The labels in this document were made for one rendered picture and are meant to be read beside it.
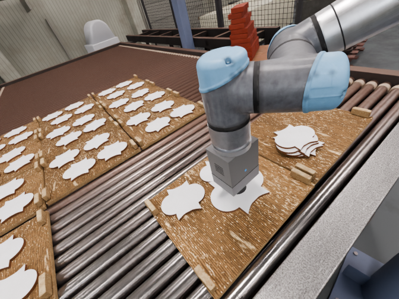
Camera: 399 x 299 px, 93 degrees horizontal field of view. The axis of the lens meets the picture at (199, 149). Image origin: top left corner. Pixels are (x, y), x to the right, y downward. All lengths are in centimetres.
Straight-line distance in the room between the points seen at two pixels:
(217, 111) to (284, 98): 9
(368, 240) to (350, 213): 108
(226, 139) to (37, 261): 68
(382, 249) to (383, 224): 18
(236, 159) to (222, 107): 11
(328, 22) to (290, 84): 14
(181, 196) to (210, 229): 15
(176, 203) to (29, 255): 47
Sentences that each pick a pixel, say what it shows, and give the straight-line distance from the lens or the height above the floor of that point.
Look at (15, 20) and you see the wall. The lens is 603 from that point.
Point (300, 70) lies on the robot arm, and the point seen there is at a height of 134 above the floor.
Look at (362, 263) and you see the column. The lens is 164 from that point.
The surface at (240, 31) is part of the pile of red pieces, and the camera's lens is 127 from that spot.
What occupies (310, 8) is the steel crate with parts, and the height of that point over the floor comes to 56.
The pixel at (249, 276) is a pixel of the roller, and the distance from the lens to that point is 54.
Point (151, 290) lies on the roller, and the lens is 59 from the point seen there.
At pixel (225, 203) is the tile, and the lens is 45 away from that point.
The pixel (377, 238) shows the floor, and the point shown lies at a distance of 176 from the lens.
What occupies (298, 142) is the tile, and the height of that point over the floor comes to 97.
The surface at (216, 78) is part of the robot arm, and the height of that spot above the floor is 135.
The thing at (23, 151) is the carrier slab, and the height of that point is 94.
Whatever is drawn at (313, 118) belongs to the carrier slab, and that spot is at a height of 94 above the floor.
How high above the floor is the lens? 144
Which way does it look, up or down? 40 degrees down
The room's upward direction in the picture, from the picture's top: 16 degrees counter-clockwise
